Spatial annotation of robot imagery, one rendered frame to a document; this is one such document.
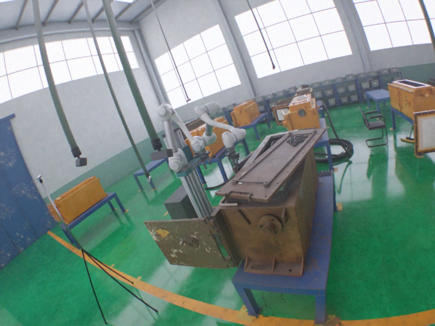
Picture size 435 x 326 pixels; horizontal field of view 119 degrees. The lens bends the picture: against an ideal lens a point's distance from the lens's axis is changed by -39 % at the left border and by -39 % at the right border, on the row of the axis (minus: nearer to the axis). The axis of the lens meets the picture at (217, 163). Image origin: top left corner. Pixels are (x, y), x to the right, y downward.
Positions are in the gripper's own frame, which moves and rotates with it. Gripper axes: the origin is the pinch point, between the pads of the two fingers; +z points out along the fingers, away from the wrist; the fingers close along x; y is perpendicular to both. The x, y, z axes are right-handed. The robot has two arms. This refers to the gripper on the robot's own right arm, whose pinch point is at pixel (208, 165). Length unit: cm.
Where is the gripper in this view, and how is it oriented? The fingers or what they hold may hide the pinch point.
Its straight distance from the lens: 257.4
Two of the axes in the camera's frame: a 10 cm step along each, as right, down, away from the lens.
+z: 3.4, 8.9, 3.0
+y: -8.6, 1.7, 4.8
